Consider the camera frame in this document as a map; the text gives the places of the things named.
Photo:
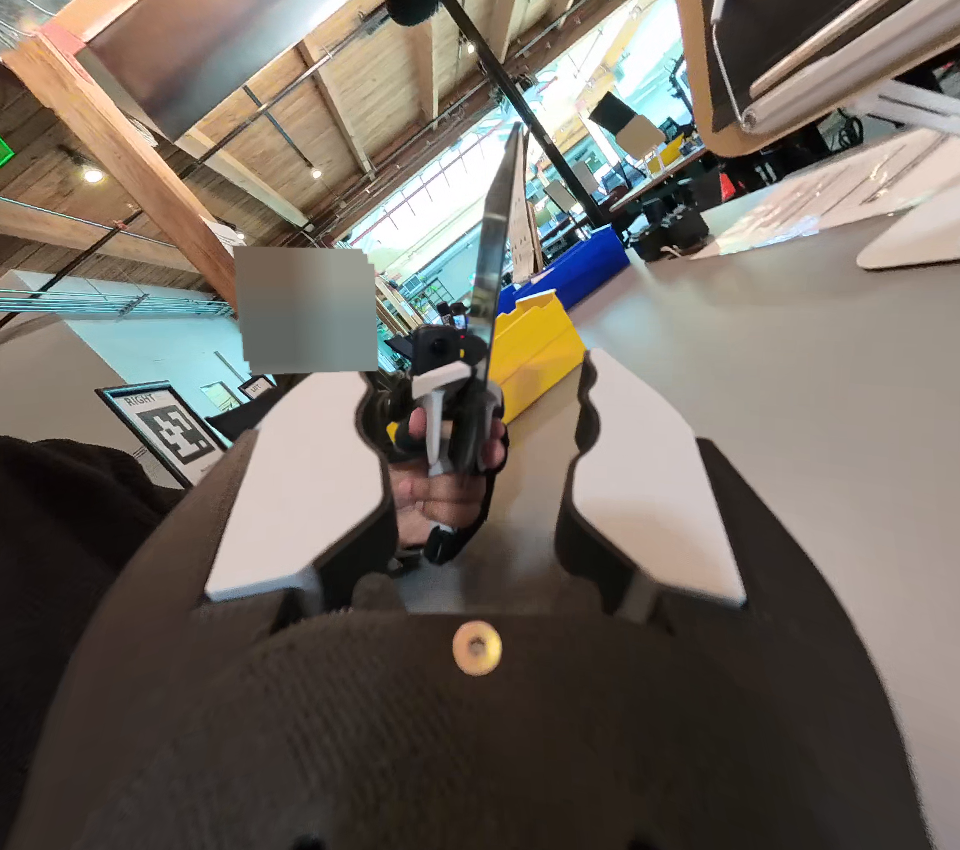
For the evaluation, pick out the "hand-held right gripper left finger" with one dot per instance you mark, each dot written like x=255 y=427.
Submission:
x=300 y=490

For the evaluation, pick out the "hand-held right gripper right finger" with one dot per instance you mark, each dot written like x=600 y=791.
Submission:
x=652 y=505

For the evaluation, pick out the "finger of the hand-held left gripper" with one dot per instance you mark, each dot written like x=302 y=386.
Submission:
x=439 y=430
x=495 y=408

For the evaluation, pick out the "yellow plastic bin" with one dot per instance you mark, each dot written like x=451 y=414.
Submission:
x=540 y=348

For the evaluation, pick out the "black divider plate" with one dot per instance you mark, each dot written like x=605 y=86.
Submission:
x=495 y=250

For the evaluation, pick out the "blue plastic bin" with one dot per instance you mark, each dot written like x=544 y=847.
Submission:
x=577 y=265

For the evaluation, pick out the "person's left hand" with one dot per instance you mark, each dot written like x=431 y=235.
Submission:
x=439 y=501

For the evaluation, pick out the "framed marker sign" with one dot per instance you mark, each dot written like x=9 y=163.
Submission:
x=176 y=434
x=256 y=387

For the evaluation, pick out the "black charger case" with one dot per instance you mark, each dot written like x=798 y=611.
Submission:
x=686 y=226
x=646 y=237

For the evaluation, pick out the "person's dark sweater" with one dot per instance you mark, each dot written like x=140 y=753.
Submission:
x=60 y=565

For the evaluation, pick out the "printed paper sheet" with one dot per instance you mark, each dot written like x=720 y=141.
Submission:
x=795 y=205

